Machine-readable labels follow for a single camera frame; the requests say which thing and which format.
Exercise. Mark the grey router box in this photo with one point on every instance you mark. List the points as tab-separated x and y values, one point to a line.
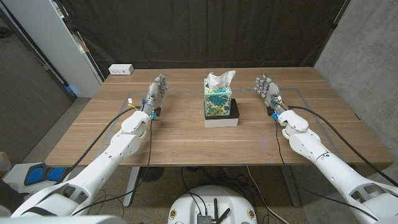
204	219

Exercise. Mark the black box with white base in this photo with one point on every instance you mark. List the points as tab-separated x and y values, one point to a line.
221	122

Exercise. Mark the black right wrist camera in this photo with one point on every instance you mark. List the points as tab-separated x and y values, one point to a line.
270	111

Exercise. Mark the black backdrop frame pole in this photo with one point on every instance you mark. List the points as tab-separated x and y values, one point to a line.
334	25

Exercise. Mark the blue right wrist plug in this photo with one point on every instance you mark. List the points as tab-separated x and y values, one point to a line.
274	116

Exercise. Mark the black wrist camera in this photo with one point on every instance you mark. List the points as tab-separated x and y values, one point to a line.
270	111
158	112

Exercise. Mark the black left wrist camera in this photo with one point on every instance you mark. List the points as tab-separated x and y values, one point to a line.
158	112

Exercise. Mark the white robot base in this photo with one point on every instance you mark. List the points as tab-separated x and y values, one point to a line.
214	196

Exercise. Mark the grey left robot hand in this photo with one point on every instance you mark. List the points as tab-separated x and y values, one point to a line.
154	93

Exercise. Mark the white tissue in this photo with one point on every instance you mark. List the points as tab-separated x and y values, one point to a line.
219	81

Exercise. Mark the black round floor disc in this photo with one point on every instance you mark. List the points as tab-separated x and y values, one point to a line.
151	174

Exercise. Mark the brown cardboard box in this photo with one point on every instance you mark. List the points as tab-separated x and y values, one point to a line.
4	165

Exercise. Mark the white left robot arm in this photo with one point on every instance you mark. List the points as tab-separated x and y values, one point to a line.
118	149

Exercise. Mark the white power strip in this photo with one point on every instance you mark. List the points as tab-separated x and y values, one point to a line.
120	69

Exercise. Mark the white robot torso edge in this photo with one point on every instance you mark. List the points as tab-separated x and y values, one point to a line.
62	220

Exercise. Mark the white table leg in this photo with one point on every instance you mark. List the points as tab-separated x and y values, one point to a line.
132	183

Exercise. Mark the white device with blue pads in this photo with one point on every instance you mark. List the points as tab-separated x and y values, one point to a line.
18	177

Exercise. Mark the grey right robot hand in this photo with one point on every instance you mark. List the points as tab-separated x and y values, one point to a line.
270	91

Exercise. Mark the teal floral tissue box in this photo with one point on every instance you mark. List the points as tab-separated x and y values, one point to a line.
217	102

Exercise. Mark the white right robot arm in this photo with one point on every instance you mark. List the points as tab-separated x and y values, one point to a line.
326	165

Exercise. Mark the black backdrop curtain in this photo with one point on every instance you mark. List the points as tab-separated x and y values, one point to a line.
202	31

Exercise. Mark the white cabinet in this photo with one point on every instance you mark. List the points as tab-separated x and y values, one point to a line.
53	40

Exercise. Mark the black antenna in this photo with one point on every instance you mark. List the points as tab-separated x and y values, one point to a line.
215	208
224	214

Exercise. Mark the grey table leg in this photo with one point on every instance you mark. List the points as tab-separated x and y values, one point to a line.
292	189

